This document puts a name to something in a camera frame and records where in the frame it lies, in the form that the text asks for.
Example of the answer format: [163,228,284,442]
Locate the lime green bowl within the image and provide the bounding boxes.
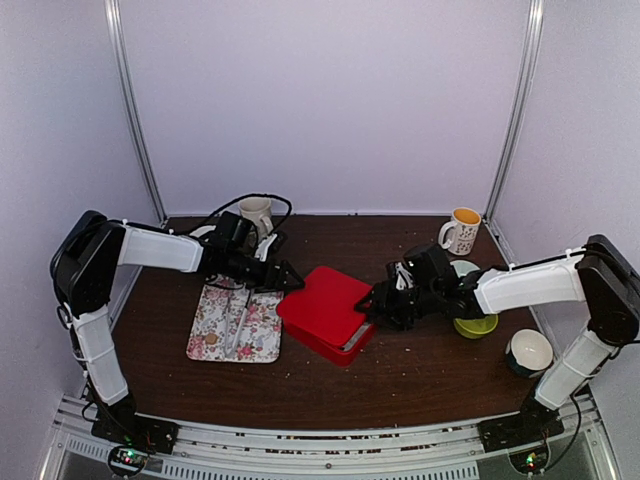
[453,314,499,340]

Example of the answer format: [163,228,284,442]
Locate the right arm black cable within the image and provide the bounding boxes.
[542,247,640,474]

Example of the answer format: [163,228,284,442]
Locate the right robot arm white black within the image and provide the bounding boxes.
[354,235,639,442]

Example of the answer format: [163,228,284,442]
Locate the light blue bowl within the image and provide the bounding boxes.
[451,260,480,278]

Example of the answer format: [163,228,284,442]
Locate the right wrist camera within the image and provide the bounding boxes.
[386,261,415,291]

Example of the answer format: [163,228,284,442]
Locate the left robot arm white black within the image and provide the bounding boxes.
[50,210,305,444]

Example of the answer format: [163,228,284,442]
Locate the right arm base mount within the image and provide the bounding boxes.
[477,388,565,476]

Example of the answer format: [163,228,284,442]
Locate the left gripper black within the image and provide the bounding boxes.
[225,248,305,293]

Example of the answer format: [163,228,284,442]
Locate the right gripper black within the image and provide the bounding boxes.
[354,280,441,332]

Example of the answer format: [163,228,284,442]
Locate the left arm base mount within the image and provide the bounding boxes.
[88,380,179,479]

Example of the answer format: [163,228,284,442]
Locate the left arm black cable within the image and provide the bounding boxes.
[49,191,294,331]

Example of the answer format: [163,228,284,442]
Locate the white mug orange inside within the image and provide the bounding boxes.
[437,207,482,256]

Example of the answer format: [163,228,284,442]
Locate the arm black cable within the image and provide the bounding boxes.
[49,191,294,331]
[542,247,640,474]

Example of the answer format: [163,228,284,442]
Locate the floral cream mug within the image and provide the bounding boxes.
[239,196,274,240]

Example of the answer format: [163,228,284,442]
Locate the dark blue white bowl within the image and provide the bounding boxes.
[505,329,554,379]

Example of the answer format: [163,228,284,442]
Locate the floral rectangular tray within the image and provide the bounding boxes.
[186,277,283,364]

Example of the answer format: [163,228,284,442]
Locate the right aluminium frame post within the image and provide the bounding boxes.
[484,0,545,223]

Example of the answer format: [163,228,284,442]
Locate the left aluminium frame post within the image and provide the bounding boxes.
[104,0,167,224]

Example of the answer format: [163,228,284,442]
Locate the metal tongs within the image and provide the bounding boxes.
[224,288,254,358]

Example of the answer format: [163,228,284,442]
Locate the red box lid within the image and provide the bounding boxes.
[276,266,371,350]

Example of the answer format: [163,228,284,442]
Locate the red box base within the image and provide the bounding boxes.
[285,322,376,367]

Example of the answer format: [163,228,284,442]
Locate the aluminium frame post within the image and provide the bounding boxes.
[484,0,545,223]
[104,0,167,224]

